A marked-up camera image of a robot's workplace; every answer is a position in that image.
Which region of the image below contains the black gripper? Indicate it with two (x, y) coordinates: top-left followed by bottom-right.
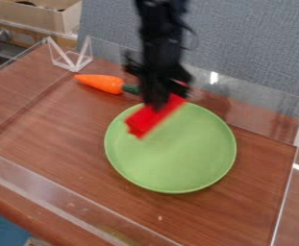
(122, 41), (192, 111)

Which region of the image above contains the red plastic block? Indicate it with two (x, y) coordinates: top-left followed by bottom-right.
(124, 93), (185, 138)

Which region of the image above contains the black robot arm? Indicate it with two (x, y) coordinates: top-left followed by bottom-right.
(124, 0), (192, 111)

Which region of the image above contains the orange toy carrot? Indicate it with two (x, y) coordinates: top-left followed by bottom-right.
(74, 74), (138, 95)

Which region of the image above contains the green round plate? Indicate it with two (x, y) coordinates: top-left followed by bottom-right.
(104, 103), (237, 194)

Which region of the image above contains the cardboard box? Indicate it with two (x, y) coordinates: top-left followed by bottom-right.
(0, 0), (82, 33)

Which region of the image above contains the clear acrylic corner bracket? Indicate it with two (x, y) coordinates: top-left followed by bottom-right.
(46, 37), (92, 72)

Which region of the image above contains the clear acrylic enclosure wall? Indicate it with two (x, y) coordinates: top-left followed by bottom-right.
(0, 41), (299, 246)

